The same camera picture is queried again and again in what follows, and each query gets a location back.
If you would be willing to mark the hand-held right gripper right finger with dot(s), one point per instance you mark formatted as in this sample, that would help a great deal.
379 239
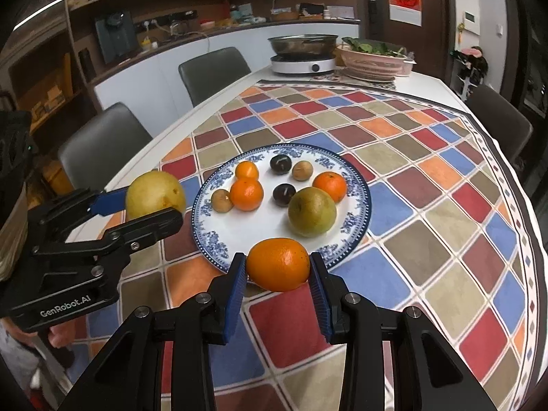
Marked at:
319 295

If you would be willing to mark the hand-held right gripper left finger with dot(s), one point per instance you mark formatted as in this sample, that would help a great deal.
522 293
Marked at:
236 295

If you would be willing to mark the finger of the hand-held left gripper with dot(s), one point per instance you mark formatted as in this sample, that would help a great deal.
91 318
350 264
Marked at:
150 224
107 203

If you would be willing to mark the large yellow pear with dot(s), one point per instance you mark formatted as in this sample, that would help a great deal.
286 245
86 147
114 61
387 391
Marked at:
156 195

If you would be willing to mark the large orange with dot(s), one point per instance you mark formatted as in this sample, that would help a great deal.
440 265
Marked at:
278 264

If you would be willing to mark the blue rimmed white plate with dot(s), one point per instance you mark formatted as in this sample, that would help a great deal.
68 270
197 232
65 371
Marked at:
265 227

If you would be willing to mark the small tan round fruit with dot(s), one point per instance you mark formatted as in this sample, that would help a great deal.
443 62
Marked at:
302 170
221 201

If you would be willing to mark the green apple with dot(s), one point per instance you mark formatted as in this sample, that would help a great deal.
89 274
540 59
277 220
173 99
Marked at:
311 212

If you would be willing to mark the dark purple plum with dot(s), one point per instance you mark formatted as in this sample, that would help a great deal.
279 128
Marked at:
280 163
284 195

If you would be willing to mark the small orange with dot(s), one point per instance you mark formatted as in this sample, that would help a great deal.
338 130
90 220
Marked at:
247 170

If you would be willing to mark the person's left hand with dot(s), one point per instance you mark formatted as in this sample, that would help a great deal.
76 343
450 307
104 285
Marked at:
60 336

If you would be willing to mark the grey dining chair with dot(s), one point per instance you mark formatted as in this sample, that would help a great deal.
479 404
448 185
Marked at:
214 72
102 141
496 115

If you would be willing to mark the medium orange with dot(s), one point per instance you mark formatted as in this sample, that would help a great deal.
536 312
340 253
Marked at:
246 194
329 186

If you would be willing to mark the colourful checked tablecloth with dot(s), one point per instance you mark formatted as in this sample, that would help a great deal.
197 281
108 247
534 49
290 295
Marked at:
406 231

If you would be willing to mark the white sideboard cabinet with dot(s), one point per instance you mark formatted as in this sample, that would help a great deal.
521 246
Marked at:
141 72

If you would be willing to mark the black coffee machine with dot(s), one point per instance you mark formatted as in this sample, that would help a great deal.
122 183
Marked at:
113 34

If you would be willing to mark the white induction cooker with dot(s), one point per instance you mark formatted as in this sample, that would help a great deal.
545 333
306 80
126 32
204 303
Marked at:
304 65

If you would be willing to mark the pink plastic basket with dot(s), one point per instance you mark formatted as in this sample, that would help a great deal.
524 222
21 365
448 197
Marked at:
372 66

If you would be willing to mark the steel pot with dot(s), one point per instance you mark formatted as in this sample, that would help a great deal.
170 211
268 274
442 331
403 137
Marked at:
302 45

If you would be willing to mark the green leafy vegetables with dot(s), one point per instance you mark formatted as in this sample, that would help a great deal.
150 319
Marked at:
372 47

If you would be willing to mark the black door lock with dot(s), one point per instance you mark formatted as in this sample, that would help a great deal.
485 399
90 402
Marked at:
372 19

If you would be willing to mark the white wall panel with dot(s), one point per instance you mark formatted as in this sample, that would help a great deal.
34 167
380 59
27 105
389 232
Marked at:
471 21

